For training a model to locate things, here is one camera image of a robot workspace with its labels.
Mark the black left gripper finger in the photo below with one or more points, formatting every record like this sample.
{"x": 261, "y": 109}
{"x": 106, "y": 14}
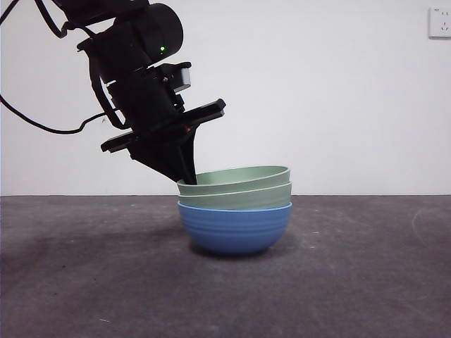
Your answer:
{"x": 190, "y": 155}
{"x": 162, "y": 156}

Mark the green ribbed bowl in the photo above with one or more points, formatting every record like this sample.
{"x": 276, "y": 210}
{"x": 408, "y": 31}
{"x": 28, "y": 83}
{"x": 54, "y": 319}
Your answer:
{"x": 243, "y": 200}
{"x": 239, "y": 177}

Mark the blue ribbed bowl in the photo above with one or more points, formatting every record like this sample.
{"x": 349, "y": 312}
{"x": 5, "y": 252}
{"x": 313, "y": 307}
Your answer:
{"x": 236, "y": 230}

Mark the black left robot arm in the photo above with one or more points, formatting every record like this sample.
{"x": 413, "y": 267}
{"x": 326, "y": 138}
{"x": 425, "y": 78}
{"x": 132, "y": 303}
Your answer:
{"x": 141, "y": 35}

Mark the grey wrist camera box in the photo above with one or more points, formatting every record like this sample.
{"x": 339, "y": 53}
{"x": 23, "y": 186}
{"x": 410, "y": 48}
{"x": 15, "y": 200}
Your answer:
{"x": 183, "y": 79}

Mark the white wall socket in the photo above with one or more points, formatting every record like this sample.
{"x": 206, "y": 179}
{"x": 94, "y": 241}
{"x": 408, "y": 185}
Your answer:
{"x": 440, "y": 23}

